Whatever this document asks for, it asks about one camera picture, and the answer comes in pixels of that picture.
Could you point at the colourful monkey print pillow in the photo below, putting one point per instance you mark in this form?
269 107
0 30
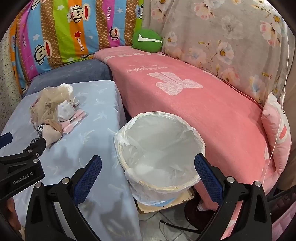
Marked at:
49 34

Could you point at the pink bed blanket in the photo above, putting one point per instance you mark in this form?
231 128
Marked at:
228 122

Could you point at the beige cloth with patterned tie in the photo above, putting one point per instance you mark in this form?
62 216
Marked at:
51 131

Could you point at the grey white sock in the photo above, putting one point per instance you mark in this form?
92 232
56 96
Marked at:
65 111

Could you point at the light blue patterned sheet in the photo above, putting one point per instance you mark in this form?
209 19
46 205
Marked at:
109 208

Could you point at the blue-grey velvet cushion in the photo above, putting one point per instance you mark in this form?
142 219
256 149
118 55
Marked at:
82 71

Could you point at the green check mark cushion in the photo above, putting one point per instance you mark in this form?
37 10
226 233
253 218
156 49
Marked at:
147 40

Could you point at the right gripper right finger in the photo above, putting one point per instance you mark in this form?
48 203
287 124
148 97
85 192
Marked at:
243 212

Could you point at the white glove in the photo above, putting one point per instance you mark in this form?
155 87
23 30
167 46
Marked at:
69 89

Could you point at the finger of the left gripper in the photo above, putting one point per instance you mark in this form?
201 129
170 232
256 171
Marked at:
35 150
5 139

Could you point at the white lined trash bin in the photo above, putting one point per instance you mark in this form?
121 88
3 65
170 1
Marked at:
157 152

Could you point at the grey floral quilt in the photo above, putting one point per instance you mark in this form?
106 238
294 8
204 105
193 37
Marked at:
245 43

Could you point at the pink striped cloth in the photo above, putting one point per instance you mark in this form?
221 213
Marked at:
68 126

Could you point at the beige mesh net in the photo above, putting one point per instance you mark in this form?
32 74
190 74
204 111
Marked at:
45 106

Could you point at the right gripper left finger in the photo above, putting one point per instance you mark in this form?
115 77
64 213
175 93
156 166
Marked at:
42 221

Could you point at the pink small pillow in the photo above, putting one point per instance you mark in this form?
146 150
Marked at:
277 130

